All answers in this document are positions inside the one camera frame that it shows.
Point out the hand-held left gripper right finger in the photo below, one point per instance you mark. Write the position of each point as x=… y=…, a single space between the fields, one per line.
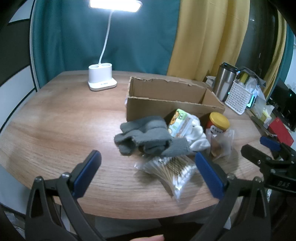
x=209 y=173

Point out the red jar with yellow lid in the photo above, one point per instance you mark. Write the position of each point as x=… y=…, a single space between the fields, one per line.
x=218 y=120

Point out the torn cardboard box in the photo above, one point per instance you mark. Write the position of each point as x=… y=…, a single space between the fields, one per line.
x=148 y=107

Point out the yellow curtain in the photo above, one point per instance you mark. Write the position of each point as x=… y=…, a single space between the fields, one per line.
x=278 y=46
x=208 y=34

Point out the white perforated plastic basket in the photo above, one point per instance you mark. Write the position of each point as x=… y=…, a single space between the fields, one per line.
x=237 y=97

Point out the white socks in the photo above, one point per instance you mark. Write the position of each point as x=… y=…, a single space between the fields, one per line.
x=198 y=139

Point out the red box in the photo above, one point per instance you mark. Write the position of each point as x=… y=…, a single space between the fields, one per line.
x=281 y=129

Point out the black electronic device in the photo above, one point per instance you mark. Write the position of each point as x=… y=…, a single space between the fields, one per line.
x=283 y=99

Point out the cartoon print tissue packet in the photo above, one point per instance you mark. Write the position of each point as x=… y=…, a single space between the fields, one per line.
x=179 y=121

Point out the clear snack pouch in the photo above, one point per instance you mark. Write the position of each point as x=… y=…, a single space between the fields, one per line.
x=219 y=144

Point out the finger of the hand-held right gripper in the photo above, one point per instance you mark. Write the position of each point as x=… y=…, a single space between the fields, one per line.
x=255 y=155
x=269 y=143

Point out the bag of cotton swabs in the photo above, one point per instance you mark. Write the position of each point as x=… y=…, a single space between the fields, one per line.
x=168 y=171

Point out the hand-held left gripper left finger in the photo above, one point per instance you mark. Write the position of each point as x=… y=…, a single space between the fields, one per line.
x=86 y=171

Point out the person's left hand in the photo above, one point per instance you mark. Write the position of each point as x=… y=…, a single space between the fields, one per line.
x=150 y=238

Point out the stainless steel tumbler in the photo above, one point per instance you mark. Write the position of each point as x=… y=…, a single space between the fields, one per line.
x=223 y=81

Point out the grey socks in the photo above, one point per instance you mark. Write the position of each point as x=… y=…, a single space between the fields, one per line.
x=150 y=136

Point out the clear plastic bag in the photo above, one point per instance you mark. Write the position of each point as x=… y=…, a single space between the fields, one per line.
x=257 y=92

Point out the yellow green sponge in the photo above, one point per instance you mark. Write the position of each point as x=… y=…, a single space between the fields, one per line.
x=243 y=77

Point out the white desk lamp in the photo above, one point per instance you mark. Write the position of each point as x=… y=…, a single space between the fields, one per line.
x=99 y=78

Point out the teal curtain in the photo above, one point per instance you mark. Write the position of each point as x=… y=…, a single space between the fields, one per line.
x=138 y=34

